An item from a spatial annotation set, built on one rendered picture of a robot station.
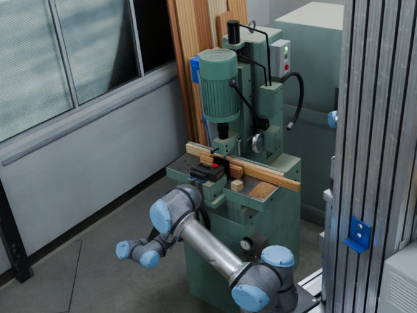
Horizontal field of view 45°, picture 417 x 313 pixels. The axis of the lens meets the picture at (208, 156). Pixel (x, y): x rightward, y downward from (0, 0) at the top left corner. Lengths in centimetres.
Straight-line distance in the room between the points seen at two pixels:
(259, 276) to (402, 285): 47
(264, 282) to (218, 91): 94
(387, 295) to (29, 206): 242
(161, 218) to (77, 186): 185
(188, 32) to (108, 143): 100
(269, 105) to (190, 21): 151
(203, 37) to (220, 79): 174
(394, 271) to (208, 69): 120
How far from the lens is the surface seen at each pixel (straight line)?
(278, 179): 244
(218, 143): 250
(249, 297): 177
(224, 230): 262
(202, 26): 400
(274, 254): 186
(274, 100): 249
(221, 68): 228
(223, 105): 236
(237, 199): 243
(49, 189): 350
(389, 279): 162
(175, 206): 185
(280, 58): 250
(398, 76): 137
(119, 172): 386
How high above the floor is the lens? 230
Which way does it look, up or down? 31 degrees down
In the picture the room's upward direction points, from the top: 5 degrees counter-clockwise
